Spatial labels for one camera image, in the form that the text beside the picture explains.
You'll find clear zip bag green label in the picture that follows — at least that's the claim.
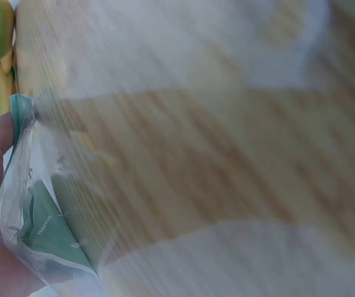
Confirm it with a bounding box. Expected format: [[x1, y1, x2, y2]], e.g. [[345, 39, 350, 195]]
[[0, 92, 125, 297]]

